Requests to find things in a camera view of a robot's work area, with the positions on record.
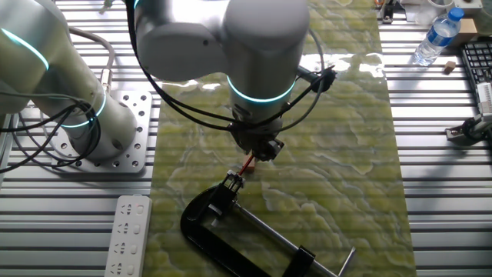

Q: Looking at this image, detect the white cup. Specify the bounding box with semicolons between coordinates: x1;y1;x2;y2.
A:
425;0;457;15

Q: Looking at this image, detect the black keyboard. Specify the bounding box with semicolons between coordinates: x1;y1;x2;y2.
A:
460;39;492;88

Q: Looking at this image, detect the large wooden block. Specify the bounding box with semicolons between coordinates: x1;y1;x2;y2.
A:
451;17;479;48

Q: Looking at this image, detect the red pencil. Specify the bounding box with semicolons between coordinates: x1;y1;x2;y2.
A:
238;153;256;177

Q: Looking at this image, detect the black C-clamp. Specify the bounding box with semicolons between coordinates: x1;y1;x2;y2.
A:
179;180;357;277

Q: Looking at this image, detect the white power strip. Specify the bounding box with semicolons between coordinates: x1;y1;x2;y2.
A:
104;194;154;277

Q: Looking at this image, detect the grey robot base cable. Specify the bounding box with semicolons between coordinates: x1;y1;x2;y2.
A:
68;25;117;96

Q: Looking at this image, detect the clear water bottle blue cap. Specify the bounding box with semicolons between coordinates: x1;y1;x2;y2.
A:
412;6;465;68

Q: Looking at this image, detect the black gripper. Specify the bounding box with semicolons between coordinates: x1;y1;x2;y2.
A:
229;118;286;162

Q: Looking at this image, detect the black bracket stand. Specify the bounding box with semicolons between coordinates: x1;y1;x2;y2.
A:
377;0;397;25

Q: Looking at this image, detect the green marble pattern mat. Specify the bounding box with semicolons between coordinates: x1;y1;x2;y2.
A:
142;0;418;277

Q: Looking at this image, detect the black pencil sharpener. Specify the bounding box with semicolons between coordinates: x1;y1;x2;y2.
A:
224;169;247;194

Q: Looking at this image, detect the white box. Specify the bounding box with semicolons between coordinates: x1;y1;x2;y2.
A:
453;0;484;11

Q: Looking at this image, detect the silver ribbed depth camera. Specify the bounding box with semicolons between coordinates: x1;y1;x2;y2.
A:
475;81;492;121

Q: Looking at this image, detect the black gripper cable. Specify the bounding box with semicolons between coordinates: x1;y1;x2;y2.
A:
125;0;337;132

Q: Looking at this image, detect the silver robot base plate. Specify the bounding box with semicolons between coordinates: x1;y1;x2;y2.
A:
48;89;154;174

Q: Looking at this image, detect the black base cable bundle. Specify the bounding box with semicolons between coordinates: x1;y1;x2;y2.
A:
0;89;102;175

